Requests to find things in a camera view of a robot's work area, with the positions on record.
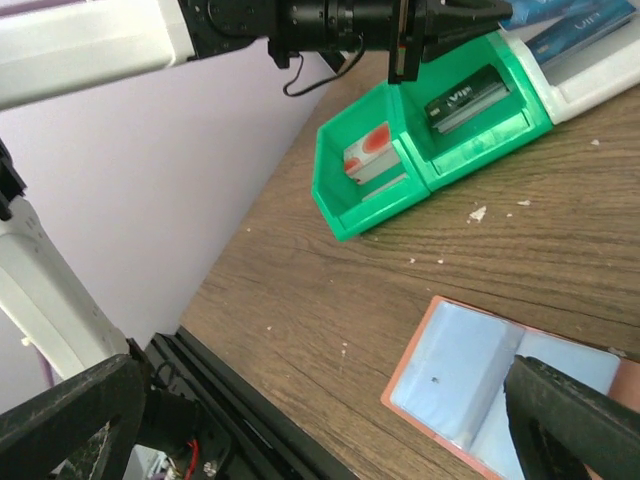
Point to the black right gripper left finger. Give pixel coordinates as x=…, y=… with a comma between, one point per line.
x=88, y=422

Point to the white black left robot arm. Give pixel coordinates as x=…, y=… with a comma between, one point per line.
x=56, y=49

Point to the white plastic bin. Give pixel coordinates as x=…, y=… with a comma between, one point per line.
x=586, y=79

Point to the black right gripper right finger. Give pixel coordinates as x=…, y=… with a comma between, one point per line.
x=563, y=429

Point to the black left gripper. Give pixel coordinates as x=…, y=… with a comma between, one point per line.
x=422, y=31

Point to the black VIP card stack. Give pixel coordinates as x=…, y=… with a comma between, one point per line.
x=465, y=100

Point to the green front plastic bin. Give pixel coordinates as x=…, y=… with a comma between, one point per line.
x=350, y=208

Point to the blue card stack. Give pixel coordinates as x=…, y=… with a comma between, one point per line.
x=573, y=33

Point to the red white card stack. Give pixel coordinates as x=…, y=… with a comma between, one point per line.
x=370, y=156

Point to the green middle plastic bin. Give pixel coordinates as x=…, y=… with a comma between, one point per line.
x=514, y=120

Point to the green plastic bin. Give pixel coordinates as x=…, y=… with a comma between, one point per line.
x=350, y=208
x=514, y=120

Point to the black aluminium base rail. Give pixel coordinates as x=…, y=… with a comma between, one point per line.
x=212, y=424

